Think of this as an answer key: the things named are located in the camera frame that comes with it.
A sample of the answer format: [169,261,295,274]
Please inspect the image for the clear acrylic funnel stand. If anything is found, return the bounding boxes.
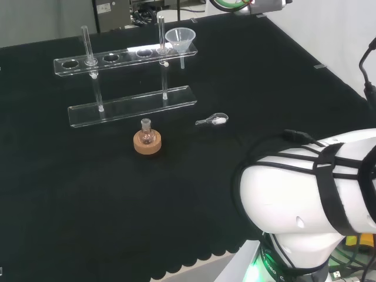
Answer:
[53,16,198,129]

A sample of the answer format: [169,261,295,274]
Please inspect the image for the yellow stop button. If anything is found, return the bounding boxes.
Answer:
[345,233,376,246]

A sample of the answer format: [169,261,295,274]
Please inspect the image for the grey metal cabinet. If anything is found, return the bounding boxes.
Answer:
[92,0,132,33]

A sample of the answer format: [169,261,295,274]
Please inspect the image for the black cable with connector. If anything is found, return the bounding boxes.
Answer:
[360,38,376,103]

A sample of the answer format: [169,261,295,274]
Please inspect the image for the translucent plastic funnel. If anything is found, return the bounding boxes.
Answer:
[164,28,196,70]

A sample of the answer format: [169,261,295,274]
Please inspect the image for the black bench cloth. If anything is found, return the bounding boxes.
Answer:
[0,13,376,282]

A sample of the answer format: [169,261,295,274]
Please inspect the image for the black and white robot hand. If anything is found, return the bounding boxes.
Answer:
[209,0,293,15]

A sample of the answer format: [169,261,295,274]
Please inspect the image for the cork ring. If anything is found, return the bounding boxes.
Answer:
[133,130,163,159]

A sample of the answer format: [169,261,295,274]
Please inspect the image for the small glass round-bottom flask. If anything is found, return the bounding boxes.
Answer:
[139,118,155,145]

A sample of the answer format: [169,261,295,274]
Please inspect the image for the black cable bundle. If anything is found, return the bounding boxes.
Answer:
[328,234,376,282]

